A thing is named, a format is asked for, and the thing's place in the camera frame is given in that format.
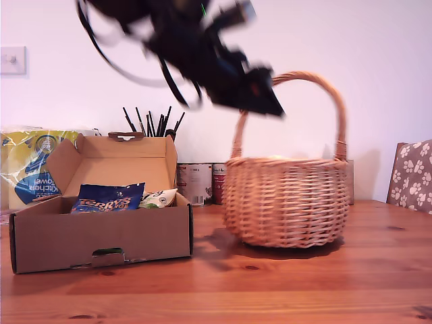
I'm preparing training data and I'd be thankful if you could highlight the white green Galaxy bag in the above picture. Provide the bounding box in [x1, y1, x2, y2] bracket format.
[138, 188, 179, 209]

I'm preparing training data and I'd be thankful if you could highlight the white label tin can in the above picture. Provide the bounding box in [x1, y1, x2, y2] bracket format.
[177, 163, 213, 207]

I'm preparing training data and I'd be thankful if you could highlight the brown cardboard box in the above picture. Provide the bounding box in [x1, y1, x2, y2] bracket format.
[9, 131, 195, 275]

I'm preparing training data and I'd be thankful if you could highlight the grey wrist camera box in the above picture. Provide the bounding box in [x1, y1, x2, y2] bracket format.
[215, 0, 257, 30]

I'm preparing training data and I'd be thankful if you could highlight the white wall light switch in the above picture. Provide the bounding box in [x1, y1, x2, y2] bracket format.
[0, 46, 27, 77]

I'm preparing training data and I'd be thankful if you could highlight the wooden chair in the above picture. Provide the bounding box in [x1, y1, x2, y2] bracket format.
[386, 141, 432, 215]

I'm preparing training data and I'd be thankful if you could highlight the yellow kitchen towel pack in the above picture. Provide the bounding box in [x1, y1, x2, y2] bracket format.
[0, 124, 102, 211]

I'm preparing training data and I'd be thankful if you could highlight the paw print chair cover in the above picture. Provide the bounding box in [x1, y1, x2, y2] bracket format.
[391, 139, 432, 215]

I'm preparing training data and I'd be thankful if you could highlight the red label tin can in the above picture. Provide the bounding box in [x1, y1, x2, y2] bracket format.
[211, 163, 228, 205]

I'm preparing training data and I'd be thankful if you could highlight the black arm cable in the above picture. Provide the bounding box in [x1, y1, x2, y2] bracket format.
[76, 0, 185, 88]
[158, 59, 205, 109]

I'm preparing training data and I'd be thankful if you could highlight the blue Terry's chocolate bag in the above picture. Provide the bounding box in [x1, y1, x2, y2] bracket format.
[70, 182, 146, 215]

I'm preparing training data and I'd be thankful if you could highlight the woven wicker basket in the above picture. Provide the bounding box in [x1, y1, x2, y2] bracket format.
[222, 70, 352, 249]

